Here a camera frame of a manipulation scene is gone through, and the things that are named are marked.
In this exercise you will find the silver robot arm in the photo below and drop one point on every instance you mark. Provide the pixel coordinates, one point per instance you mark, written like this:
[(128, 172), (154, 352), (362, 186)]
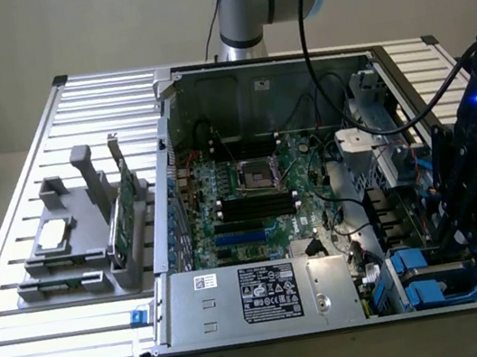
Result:
[(248, 16)]

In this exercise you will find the metal disk bay cage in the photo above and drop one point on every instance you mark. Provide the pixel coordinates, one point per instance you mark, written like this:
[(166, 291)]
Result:
[(374, 142)]

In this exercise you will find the disk with blue carrier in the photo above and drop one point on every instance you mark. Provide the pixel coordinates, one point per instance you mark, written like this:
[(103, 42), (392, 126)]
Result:
[(420, 276)]

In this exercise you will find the black table corner cap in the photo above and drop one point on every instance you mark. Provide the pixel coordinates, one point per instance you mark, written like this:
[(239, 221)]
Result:
[(429, 39), (61, 80)]

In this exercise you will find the silver chipset heatsink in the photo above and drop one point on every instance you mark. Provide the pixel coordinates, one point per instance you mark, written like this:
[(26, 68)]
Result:
[(301, 248)]

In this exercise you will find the green motherboard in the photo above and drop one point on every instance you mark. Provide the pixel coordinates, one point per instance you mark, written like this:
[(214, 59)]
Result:
[(283, 226)]

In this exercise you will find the CPU socket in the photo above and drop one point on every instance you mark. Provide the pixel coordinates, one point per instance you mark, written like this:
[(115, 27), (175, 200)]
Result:
[(259, 174)]

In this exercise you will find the black RAM slots bank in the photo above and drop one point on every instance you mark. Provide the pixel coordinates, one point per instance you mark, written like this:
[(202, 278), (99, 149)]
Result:
[(259, 205), (245, 143)]

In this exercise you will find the black expansion slot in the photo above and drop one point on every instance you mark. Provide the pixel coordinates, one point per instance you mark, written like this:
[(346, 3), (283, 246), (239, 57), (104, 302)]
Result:
[(239, 227)]

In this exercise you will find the blue expansion slot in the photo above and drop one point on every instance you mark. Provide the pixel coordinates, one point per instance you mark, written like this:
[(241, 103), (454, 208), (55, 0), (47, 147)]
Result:
[(241, 237)]

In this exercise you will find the silver power supply unit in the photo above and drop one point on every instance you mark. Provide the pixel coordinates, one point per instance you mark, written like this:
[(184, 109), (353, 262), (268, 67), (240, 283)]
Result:
[(258, 296)]

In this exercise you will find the open black PC case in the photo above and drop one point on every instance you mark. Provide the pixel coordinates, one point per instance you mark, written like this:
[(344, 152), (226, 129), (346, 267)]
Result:
[(295, 352)]

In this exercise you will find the green graphics card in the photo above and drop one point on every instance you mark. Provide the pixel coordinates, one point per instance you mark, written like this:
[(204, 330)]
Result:
[(123, 216)]

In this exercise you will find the blue case latch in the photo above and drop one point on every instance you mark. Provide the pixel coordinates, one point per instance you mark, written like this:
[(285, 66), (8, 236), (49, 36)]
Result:
[(137, 317)]

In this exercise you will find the grey parts rack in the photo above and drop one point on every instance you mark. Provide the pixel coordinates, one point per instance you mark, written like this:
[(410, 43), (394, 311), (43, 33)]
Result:
[(91, 253)]

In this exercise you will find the green RAM stick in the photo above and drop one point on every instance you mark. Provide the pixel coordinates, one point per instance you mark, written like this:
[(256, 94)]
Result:
[(71, 285), (75, 260)]

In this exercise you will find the silver CPU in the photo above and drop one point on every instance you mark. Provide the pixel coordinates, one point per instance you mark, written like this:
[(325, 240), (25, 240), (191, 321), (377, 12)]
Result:
[(52, 233)]

